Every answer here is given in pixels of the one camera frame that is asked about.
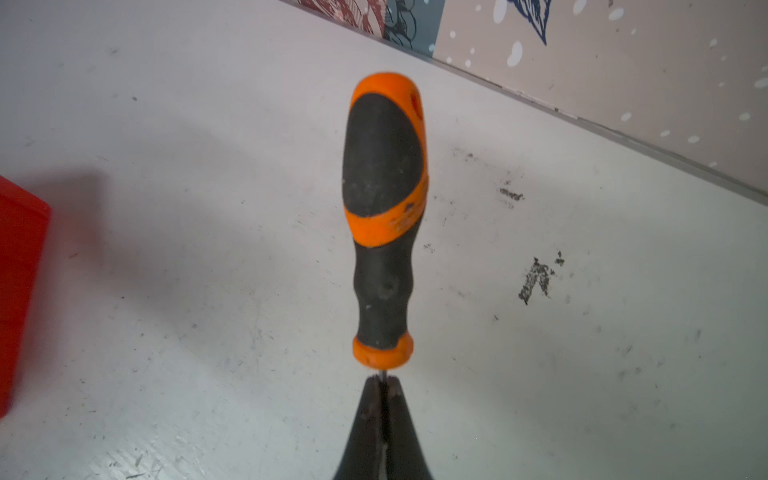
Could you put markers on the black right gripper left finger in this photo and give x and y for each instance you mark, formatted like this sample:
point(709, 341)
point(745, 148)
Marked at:
point(363, 455)

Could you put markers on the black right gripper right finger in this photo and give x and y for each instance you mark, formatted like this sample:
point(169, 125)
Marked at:
point(403, 456)

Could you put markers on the orange black screwdriver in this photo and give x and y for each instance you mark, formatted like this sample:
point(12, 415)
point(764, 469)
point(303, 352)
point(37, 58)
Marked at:
point(385, 184)

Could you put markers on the red plastic bin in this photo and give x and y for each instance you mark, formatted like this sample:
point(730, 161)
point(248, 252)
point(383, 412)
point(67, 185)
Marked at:
point(24, 223)

